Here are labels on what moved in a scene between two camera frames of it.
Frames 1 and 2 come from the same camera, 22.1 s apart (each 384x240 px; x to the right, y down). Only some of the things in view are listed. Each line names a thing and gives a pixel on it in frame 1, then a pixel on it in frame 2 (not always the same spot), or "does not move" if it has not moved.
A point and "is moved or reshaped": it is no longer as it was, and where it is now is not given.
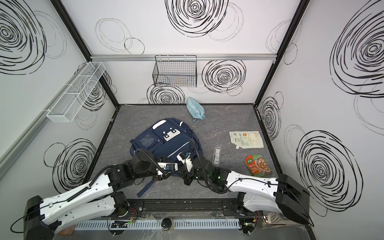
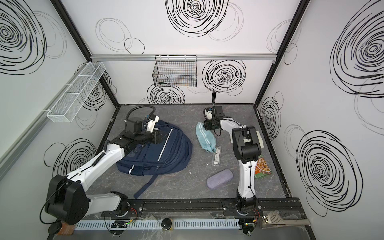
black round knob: (166, 223) does not move
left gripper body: (163, 173) → (156, 135)
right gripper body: (187, 173) → (212, 125)
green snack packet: (258, 165) does not move
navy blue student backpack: (167, 138) is moved or reshaped
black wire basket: (175, 71) does not move
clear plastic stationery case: (216, 156) does not move
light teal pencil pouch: (195, 108) → (206, 138)
